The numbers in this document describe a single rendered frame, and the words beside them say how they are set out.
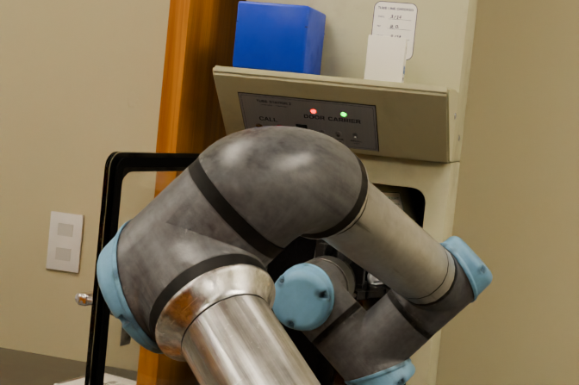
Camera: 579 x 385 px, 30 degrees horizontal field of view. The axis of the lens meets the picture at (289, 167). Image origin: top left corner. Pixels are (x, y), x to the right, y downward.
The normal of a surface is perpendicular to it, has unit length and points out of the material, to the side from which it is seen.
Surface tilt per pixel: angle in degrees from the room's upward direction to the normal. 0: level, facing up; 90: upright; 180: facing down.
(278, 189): 82
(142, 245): 67
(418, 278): 127
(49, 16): 90
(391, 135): 135
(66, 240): 90
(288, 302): 90
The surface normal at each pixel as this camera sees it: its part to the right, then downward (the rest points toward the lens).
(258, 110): -0.26, 0.72
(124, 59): -0.26, 0.03
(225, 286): 0.37, -0.09
